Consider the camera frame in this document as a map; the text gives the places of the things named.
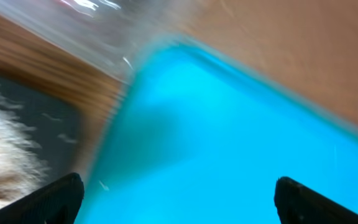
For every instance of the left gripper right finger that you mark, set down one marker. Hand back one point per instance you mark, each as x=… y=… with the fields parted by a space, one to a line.
x=298 y=204

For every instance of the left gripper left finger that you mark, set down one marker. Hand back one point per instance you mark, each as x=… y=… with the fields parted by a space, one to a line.
x=56 y=203

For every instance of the black tray bin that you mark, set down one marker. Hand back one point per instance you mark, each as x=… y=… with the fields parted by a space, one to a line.
x=53 y=125

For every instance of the teal serving tray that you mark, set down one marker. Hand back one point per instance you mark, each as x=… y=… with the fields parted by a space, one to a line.
x=199 y=139

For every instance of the clear plastic bin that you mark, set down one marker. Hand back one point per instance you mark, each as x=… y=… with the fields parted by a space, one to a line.
x=103 y=33

